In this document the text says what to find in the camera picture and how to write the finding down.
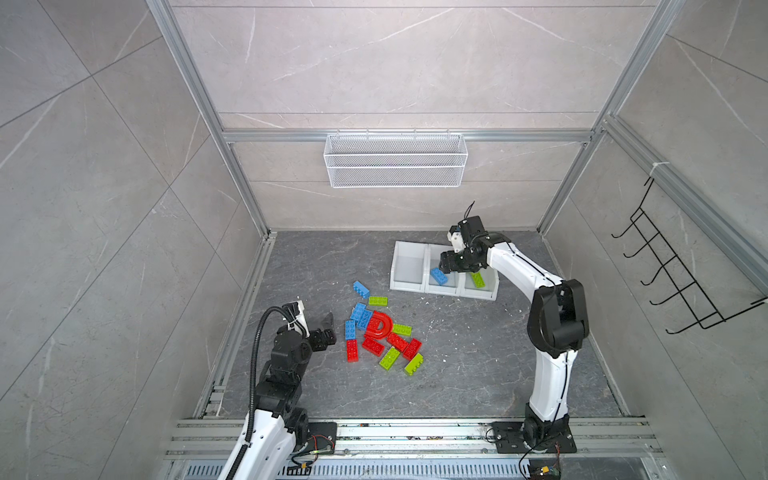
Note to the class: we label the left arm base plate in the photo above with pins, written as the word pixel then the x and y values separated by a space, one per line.
pixel 316 438

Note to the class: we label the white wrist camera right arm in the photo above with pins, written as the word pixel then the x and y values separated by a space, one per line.
pixel 457 241

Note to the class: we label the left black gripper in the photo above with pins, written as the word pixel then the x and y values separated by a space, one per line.
pixel 319 344

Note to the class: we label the green lego brick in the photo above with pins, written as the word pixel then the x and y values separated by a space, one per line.
pixel 402 330
pixel 414 364
pixel 390 358
pixel 477 280
pixel 378 301

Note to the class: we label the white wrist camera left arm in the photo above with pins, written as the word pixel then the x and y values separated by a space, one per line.
pixel 298 320

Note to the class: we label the red lego brick upright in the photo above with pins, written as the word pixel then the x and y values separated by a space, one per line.
pixel 352 354

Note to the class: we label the white wire mesh basket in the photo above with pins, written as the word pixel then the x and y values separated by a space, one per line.
pixel 368 160

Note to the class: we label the white plastic bin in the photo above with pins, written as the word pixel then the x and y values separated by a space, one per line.
pixel 491 279
pixel 408 270
pixel 453 280

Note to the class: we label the white left plastic bin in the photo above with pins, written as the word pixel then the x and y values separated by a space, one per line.
pixel 408 270

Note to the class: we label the white right plastic bin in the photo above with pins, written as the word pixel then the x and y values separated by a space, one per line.
pixel 491 279

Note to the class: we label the blue lego brick pair left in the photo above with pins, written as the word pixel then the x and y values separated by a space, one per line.
pixel 358 312

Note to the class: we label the blue lego brick pair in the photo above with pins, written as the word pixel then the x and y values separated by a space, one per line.
pixel 364 319
pixel 358 312

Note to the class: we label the white middle plastic bin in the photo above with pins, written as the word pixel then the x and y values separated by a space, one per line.
pixel 453 280

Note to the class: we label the red lego brick right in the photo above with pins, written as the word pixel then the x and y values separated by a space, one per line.
pixel 412 349

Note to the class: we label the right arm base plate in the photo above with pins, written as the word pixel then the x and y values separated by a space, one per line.
pixel 522 437

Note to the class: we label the red lego brick center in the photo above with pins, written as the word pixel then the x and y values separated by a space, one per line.
pixel 397 342

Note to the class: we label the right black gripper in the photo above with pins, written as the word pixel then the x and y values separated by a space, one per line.
pixel 449 265

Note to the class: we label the red lego brick small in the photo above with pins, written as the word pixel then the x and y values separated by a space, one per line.
pixel 373 346

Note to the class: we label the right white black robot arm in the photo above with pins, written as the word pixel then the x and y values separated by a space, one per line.
pixel 557 323

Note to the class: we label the black wire hook rack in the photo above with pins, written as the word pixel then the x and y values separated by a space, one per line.
pixel 685 285

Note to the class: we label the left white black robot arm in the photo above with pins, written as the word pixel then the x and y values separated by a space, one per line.
pixel 275 428

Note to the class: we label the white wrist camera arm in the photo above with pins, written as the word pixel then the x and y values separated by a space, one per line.
pixel 457 241
pixel 298 320

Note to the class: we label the blue lego brick pair right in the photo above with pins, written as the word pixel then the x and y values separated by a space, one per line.
pixel 364 319

